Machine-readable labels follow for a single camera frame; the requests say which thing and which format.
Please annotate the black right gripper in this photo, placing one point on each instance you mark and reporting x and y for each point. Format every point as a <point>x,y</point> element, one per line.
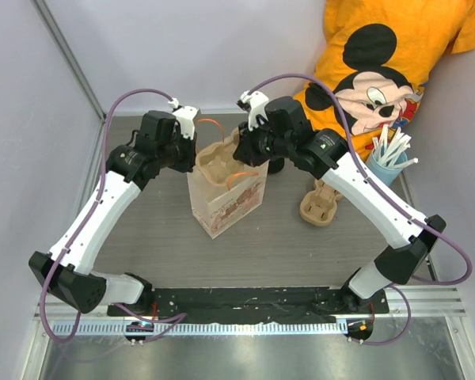
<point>245,151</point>

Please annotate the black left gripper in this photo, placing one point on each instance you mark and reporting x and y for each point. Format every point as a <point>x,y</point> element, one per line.
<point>188,165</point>

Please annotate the brown pulp cup carrier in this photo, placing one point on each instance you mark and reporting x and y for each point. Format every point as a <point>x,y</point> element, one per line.
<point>318,207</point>
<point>216,162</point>

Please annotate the printed paper takeout bag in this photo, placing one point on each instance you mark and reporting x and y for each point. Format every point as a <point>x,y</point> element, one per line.
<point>217,207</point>

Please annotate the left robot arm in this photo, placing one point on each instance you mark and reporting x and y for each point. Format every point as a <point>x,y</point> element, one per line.
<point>164,140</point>

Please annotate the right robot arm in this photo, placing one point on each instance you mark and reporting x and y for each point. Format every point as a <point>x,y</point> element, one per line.
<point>280,129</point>

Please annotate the black coffee cup far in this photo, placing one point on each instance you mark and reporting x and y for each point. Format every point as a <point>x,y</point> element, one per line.
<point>275,166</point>

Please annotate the white wrapped straws bundle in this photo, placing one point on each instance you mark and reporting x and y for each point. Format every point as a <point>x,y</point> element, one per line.
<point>389,146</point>

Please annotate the blue straw holder cup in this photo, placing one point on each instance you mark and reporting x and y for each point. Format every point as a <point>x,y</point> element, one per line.
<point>385,174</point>

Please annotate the orange Mickey Mouse pillow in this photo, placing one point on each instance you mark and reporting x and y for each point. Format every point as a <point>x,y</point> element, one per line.
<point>377,60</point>

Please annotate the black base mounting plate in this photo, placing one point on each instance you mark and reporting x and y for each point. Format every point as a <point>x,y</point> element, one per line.
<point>255,305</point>

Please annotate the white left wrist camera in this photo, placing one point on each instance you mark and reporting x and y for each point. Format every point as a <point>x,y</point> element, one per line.
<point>186,116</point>

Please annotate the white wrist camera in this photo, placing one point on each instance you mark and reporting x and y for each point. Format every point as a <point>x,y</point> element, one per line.
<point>186,116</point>
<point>254,104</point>

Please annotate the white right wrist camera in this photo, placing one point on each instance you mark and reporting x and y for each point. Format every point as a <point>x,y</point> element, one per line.
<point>254,104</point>

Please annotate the aluminium corner frame post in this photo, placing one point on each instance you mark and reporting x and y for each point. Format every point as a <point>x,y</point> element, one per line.
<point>69,57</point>

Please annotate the white slotted cable duct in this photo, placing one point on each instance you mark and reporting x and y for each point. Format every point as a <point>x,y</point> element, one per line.
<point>116,327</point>

